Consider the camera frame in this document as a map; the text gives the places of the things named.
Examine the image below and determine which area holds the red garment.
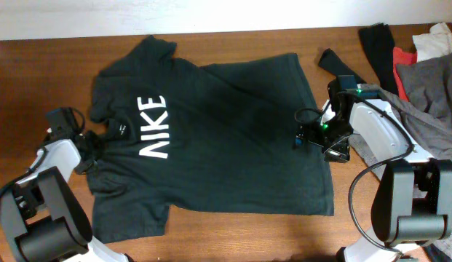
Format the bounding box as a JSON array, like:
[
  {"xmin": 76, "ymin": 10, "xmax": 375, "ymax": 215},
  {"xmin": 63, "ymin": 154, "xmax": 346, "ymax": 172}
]
[{"xmin": 392, "ymin": 46, "xmax": 419, "ymax": 103}]

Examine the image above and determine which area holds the grey garment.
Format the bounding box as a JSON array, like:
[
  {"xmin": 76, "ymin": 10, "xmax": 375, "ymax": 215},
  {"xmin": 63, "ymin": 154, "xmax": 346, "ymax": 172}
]
[{"xmin": 347, "ymin": 49, "xmax": 452, "ymax": 252}]

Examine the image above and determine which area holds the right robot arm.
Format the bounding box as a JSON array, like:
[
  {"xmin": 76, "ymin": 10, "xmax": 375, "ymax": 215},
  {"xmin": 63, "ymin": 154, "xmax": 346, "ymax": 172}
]
[{"xmin": 295, "ymin": 89, "xmax": 452, "ymax": 262}]

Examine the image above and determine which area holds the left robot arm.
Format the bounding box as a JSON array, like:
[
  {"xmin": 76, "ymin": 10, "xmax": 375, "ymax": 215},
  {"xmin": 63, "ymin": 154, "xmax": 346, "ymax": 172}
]
[{"xmin": 0, "ymin": 135, "xmax": 132, "ymax": 262}]

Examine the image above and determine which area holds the black garment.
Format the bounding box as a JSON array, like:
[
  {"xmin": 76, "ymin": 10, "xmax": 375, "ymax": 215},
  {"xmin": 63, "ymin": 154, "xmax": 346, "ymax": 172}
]
[{"xmin": 317, "ymin": 23, "xmax": 399, "ymax": 95}]

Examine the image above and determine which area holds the black Nike t-shirt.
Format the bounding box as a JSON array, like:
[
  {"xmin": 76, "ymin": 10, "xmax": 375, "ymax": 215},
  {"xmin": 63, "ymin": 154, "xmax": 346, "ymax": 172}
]
[{"xmin": 87, "ymin": 36, "xmax": 334, "ymax": 243}]

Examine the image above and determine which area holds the white garment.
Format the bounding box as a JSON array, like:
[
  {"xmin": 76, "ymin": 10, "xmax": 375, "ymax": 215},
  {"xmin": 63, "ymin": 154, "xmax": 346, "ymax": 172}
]
[{"xmin": 412, "ymin": 23, "xmax": 452, "ymax": 62}]

